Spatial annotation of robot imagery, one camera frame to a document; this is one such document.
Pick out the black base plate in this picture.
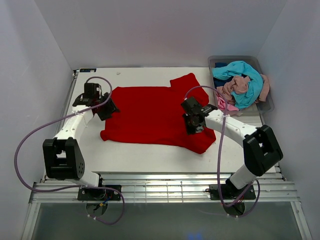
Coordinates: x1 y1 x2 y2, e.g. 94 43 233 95
206 179 256 200
77 185 122 202

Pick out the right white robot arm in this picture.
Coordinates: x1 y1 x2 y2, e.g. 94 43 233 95
181 97 283 199

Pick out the pink t shirt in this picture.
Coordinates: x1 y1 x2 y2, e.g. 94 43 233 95
217 96 239 111

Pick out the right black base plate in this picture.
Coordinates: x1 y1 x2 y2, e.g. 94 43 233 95
206 179 256 200

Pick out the dark blue t shirt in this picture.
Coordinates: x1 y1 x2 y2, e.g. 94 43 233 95
213 62 233 88

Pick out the turquoise t shirt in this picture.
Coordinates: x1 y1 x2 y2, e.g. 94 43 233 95
211 60 264 110

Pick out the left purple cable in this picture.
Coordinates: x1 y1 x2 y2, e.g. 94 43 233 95
14 76 126 225

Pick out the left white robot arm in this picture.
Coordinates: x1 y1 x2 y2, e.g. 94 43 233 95
42 82 119 200

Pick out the clear plastic bin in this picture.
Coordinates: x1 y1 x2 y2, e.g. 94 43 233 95
207 55 274 116

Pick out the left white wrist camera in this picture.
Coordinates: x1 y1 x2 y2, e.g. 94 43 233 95
96 85 102 93

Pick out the beige t shirt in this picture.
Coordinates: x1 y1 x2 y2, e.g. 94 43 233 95
216 74 270 109

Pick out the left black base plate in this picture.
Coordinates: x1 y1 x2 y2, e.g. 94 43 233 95
77 185 122 202

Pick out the purple cable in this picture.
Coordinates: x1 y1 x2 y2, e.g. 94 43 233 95
14 76 126 225
184 85 261 219

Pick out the blue label sticker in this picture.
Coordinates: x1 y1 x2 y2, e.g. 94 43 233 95
79 68 97 73

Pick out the red t shirt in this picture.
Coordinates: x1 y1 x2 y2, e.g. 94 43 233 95
100 73 216 154

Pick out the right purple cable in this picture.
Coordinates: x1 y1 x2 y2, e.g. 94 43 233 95
184 85 261 219

